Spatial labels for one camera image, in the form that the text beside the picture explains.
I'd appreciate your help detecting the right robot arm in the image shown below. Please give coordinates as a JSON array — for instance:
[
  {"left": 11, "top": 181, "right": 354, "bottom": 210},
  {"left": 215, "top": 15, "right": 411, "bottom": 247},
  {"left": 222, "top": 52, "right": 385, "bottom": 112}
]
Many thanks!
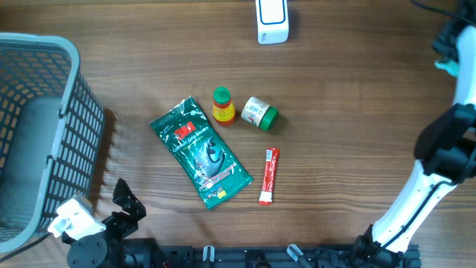
[{"left": 350, "top": 25, "right": 475, "bottom": 267}]

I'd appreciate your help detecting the white barcode scanner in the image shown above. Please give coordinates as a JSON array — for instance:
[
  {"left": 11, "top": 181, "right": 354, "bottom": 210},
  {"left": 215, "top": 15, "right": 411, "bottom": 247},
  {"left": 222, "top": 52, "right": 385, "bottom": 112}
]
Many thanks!
[{"left": 255, "top": 0, "right": 289, "bottom": 45}]

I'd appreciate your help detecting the black left camera cable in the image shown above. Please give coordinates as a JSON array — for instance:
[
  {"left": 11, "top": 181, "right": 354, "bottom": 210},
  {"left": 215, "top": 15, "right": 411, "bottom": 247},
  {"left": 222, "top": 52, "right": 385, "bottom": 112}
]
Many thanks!
[{"left": 0, "top": 232, "right": 53, "bottom": 264}]

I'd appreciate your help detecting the grey plastic shopping basket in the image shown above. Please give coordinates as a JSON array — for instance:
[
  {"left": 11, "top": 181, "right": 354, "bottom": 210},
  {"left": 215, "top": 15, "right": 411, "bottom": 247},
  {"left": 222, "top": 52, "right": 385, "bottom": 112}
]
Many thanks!
[{"left": 1, "top": 33, "right": 105, "bottom": 253}]

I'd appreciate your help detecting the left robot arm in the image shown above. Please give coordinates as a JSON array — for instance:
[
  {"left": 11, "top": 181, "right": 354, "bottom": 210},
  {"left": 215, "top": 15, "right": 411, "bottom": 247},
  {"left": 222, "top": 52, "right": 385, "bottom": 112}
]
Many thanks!
[{"left": 67, "top": 179, "right": 167, "bottom": 268}]

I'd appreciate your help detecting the green-lidded white spice jar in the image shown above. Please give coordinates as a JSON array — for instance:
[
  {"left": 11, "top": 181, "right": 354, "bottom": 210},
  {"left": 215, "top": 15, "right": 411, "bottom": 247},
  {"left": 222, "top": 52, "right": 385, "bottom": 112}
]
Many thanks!
[{"left": 241, "top": 97, "right": 279, "bottom": 131}]

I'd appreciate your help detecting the teal wet wipes packet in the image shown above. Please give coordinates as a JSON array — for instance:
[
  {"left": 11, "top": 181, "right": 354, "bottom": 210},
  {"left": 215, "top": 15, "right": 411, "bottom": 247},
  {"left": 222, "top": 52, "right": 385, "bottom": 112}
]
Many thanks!
[{"left": 434, "top": 57, "right": 460, "bottom": 77}]

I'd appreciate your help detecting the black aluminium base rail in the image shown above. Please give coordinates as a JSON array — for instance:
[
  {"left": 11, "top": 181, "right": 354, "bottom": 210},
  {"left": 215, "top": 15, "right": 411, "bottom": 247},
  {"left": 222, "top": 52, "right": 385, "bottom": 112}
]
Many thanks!
[{"left": 123, "top": 238, "right": 422, "bottom": 268}]

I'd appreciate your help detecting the green 3M wipes pouch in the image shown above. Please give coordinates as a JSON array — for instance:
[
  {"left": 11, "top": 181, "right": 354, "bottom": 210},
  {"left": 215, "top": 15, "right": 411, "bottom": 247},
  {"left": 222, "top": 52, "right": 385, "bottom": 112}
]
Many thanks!
[{"left": 149, "top": 97, "right": 253, "bottom": 210}]

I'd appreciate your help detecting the sriracha bottle with green cap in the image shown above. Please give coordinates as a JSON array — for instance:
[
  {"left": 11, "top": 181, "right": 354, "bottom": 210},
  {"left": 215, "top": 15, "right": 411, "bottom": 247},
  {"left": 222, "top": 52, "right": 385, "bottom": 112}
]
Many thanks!
[{"left": 213, "top": 86, "right": 236, "bottom": 127}]

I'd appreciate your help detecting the red stick sachet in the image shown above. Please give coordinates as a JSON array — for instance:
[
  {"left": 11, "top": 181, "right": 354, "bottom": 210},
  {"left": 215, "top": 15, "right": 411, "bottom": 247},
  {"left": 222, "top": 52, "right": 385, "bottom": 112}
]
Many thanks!
[{"left": 258, "top": 147, "right": 280, "bottom": 205}]

